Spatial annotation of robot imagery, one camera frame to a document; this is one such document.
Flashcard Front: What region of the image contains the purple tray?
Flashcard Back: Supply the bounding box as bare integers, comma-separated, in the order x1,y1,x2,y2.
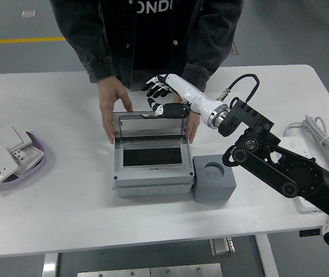
0,131,46,191

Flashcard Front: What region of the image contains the person's right hand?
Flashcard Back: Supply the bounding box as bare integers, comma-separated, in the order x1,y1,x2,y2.
99,76,134,145

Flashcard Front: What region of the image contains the grey cube with round hole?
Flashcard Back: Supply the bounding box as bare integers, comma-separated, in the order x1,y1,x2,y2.
192,154,237,204

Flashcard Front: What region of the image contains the black table control box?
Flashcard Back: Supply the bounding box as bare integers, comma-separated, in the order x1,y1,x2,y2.
299,229,321,238

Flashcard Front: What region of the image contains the silver metal bracket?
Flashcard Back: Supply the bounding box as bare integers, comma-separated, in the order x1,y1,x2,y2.
210,237,236,257

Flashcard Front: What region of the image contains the white wall switch plate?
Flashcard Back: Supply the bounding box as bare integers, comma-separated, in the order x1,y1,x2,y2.
0,126,34,151

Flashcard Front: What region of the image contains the white table leg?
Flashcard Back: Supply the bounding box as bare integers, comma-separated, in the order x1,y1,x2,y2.
42,253,59,277
253,234,279,277

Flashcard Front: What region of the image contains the white power strip cable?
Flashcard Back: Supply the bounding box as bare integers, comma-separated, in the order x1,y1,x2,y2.
282,114,329,231

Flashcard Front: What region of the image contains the person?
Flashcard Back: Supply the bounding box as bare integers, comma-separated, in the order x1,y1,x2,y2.
48,0,245,145

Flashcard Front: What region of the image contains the grey metal base plate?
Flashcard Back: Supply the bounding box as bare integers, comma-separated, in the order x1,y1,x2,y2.
77,263,223,277

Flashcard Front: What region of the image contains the small white switch module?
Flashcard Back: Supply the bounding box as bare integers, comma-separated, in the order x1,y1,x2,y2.
10,148,28,166

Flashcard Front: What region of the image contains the white power strip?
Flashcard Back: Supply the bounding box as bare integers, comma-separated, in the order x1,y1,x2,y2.
279,136,329,215

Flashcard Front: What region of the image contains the white plate with ribbed back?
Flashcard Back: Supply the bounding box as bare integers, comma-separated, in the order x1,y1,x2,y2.
13,144,44,177

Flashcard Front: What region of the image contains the grey electrical box clear lid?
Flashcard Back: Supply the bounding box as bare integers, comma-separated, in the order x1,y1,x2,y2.
111,111,195,198

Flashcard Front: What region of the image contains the person's left hand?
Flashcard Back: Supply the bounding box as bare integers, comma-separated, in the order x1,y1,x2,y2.
186,111,202,144

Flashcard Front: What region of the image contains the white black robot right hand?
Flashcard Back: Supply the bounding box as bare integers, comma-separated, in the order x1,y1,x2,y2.
140,73,220,123

